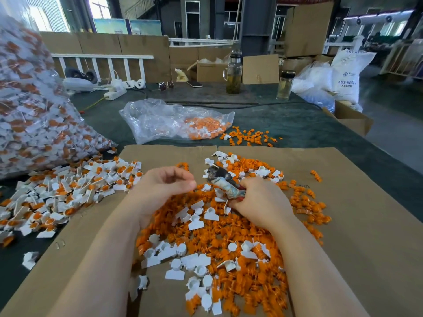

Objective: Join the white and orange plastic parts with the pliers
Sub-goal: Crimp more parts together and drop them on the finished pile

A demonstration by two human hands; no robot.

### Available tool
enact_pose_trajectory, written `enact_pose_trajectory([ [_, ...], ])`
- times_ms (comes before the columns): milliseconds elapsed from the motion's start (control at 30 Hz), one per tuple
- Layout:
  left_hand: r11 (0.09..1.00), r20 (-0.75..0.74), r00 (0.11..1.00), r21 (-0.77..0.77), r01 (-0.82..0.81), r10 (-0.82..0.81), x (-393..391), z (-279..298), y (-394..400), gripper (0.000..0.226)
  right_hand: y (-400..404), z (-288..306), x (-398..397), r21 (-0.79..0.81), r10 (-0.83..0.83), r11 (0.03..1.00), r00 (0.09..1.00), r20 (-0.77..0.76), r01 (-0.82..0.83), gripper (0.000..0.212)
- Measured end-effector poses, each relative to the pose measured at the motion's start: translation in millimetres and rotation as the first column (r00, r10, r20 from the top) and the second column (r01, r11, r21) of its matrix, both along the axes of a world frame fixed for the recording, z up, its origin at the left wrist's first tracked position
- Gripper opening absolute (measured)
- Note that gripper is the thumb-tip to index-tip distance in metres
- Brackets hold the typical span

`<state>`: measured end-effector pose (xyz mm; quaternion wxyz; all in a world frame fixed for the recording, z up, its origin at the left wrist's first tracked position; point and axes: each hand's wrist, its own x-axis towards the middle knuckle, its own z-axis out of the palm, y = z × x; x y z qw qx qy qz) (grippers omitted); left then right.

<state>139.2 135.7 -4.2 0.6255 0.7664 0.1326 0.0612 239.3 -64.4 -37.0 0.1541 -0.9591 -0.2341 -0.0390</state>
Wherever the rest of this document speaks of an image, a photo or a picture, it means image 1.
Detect dark steel pillar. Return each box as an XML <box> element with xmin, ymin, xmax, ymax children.
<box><xmin>241</xmin><ymin>0</ymin><xmax>278</xmax><ymax>55</ymax></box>

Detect tall brown cardboard box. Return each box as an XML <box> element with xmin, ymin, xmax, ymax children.
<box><xmin>284</xmin><ymin>1</ymin><xmax>334</xmax><ymax>58</ymax></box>

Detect white woven sack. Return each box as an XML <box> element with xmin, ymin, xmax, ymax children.
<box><xmin>330</xmin><ymin>36</ymin><xmax>377</xmax><ymax>113</ymax></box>

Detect row of upright cardboard sheets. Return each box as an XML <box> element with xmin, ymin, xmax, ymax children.
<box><xmin>40</xmin><ymin>31</ymin><xmax>235</xmax><ymax>84</ymax></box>

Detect silver red-handled pliers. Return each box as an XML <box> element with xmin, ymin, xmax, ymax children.
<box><xmin>205</xmin><ymin>164</ymin><xmax>247</xmax><ymax>199</ymax></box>

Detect person's right forearm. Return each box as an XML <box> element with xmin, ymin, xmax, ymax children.
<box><xmin>271</xmin><ymin>220</ymin><xmax>370</xmax><ymax>317</ymax></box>

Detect pile of assembled white-orange parts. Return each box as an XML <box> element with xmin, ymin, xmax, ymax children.
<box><xmin>0</xmin><ymin>151</ymin><xmax>145</xmax><ymax>271</ymax></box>

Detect scatter of orange offcuts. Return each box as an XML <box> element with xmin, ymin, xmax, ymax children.
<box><xmin>222</xmin><ymin>126</ymin><xmax>282</xmax><ymax>148</ymax></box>

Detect person's right hand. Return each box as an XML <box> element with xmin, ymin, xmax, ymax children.
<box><xmin>228</xmin><ymin>176</ymin><xmax>295</xmax><ymax>232</ymax></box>

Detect glass bottle with black lid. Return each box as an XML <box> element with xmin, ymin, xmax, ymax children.
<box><xmin>276</xmin><ymin>70</ymin><xmax>296</xmax><ymax>100</ymax></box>

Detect clear blue plastic bag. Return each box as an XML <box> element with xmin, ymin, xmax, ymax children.
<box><xmin>292</xmin><ymin>61</ymin><xmax>336</xmax><ymax>113</ymax></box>

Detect white oval plastic device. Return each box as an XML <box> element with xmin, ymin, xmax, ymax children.
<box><xmin>61</xmin><ymin>77</ymin><xmax>96</xmax><ymax>93</ymax></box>

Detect small clear plastic bag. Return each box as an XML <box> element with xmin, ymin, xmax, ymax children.
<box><xmin>119</xmin><ymin>98</ymin><xmax>236</xmax><ymax>144</ymax></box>

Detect white railing frame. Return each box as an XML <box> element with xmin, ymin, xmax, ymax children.
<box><xmin>51</xmin><ymin>53</ymin><xmax>155</xmax><ymax>83</ymax></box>

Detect open cardboard box with paper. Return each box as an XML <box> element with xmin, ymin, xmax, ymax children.
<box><xmin>186</xmin><ymin>57</ymin><xmax>230</xmax><ymax>84</ymax></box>

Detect large clear bag of seals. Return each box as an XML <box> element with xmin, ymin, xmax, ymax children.
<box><xmin>0</xmin><ymin>15</ymin><xmax>116</xmax><ymax>177</ymax></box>

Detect pile of orange and white parts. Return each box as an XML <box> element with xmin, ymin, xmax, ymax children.
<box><xmin>127</xmin><ymin>150</ymin><xmax>333</xmax><ymax>317</ymax></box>

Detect white metal rack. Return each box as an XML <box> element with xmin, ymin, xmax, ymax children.
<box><xmin>379</xmin><ymin>39</ymin><xmax>423</xmax><ymax>79</ymax></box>

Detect white power strip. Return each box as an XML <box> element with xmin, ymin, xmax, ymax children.
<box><xmin>93</xmin><ymin>77</ymin><xmax>146</xmax><ymax>101</ymax></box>

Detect brown cardboard sheet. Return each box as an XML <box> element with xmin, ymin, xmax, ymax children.
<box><xmin>216</xmin><ymin>146</ymin><xmax>423</xmax><ymax>317</ymax></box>
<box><xmin>0</xmin><ymin>144</ymin><xmax>220</xmax><ymax>317</ymax></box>

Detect glass tea jar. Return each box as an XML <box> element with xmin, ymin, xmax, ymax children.
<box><xmin>223</xmin><ymin>50</ymin><xmax>244</xmax><ymax>95</ymax></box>

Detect open brown cardboard box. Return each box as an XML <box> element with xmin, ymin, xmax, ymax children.
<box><xmin>322</xmin><ymin>101</ymin><xmax>374</xmax><ymax>137</ymax></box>

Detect person's left hand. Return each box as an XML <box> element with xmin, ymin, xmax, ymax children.
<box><xmin>121</xmin><ymin>166</ymin><xmax>198</xmax><ymax>229</ymax></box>

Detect flat brown cardboard panel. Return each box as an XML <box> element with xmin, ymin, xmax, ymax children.
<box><xmin>242</xmin><ymin>55</ymin><xmax>280</xmax><ymax>85</ymax></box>

